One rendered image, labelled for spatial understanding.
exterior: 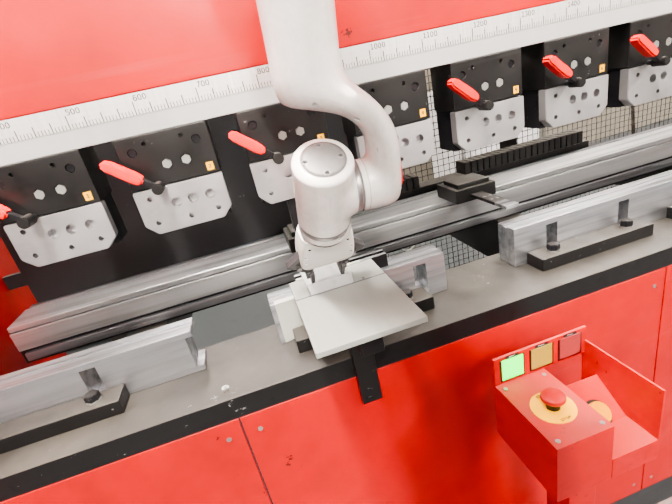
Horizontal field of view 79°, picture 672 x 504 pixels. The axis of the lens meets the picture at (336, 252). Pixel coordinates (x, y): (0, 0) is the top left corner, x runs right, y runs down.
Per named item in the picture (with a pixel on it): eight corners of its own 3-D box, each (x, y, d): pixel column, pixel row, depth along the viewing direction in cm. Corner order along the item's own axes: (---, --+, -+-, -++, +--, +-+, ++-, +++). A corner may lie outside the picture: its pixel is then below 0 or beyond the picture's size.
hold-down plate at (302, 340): (299, 354, 82) (296, 341, 81) (295, 340, 87) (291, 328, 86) (435, 308, 87) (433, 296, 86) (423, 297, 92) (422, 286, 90)
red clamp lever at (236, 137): (230, 128, 65) (286, 156, 69) (230, 127, 69) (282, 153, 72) (226, 139, 65) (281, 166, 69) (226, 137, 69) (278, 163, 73)
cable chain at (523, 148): (465, 175, 129) (464, 163, 128) (456, 172, 135) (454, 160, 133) (583, 142, 136) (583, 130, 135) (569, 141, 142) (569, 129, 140)
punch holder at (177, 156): (149, 237, 71) (110, 141, 65) (156, 224, 79) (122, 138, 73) (234, 214, 73) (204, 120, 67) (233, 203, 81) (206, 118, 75)
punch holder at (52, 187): (26, 270, 68) (-28, 173, 61) (46, 253, 75) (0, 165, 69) (119, 245, 70) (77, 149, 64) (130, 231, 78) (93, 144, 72)
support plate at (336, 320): (317, 359, 60) (315, 354, 60) (289, 287, 84) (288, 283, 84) (428, 321, 63) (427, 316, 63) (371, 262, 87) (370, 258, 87)
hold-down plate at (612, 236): (543, 272, 91) (543, 260, 90) (526, 263, 96) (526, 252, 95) (653, 235, 96) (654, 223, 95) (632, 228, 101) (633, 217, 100)
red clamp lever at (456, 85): (456, 75, 71) (496, 103, 75) (444, 77, 75) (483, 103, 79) (451, 85, 72) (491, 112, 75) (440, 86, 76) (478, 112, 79)
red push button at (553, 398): (551, 422, 67) (551, 405, 66) (534, 406, 71) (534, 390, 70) (572, 413, 68) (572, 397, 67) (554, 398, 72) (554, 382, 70)
